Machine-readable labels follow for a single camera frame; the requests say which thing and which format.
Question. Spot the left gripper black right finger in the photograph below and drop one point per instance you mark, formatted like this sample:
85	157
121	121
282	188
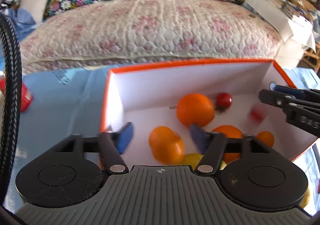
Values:
249	172

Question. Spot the quilted sofa cover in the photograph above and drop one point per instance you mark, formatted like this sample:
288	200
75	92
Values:
142	31

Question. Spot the medium orange fruit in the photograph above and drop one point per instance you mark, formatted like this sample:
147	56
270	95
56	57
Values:
166	146

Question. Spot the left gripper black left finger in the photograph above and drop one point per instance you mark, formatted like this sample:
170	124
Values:
73	170

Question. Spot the small orange fruit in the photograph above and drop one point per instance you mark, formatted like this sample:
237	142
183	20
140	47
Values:
266	137

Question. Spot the yellow lemon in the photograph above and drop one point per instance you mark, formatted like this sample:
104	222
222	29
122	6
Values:
191	159
305	199

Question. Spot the orange cardboard box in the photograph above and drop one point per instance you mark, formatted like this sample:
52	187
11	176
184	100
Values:
161	100

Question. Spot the light blue table cloth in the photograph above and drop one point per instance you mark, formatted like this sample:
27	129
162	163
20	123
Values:
147	194

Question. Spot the small red tomato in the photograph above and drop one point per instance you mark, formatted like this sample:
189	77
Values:
257	114

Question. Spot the crumpled blue cloth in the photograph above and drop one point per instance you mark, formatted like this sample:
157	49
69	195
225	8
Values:
22	21

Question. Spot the large orange fruit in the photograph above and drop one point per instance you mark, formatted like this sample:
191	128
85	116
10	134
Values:
195	108

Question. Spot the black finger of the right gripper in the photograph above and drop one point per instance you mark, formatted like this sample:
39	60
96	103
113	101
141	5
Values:
301	94
296	111

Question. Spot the red soda can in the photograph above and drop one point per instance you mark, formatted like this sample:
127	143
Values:
26	96

